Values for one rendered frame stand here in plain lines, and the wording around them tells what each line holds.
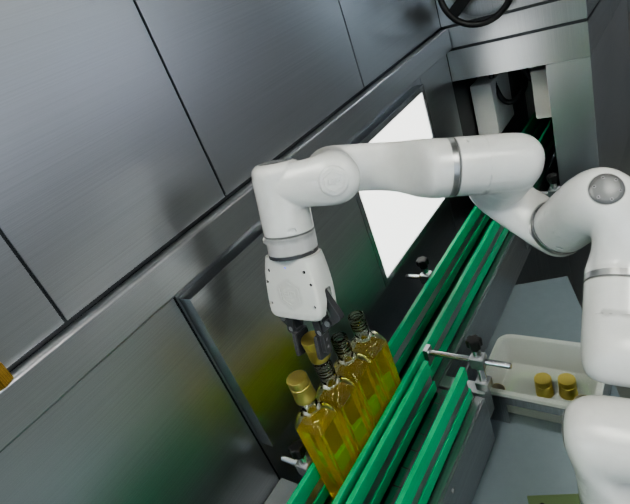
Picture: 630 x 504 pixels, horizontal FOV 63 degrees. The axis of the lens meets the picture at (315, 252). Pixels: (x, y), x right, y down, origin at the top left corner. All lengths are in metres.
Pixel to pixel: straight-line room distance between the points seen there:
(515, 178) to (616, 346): 0.25
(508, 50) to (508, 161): 0.89
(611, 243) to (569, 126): 0.93
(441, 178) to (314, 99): 0.43
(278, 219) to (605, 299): 0.43
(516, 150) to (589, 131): 0.91
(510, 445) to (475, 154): 0.64
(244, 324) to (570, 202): 0.52
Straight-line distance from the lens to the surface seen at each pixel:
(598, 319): 0.73
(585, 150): 1.68
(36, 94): 0.72
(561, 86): 1.62
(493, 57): 1.63
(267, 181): 0.71
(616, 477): 0.73
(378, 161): 0.80
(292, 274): 0.74
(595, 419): 0.70
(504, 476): 1.12
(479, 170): 0.74
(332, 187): 0.69
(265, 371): 0.93
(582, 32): 1.57
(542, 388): 1.18
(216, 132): 0.87
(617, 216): 0.75
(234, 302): 0.85
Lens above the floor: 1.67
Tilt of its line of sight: 28 degrees down
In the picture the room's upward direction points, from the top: 22 degrees counter-clockwise
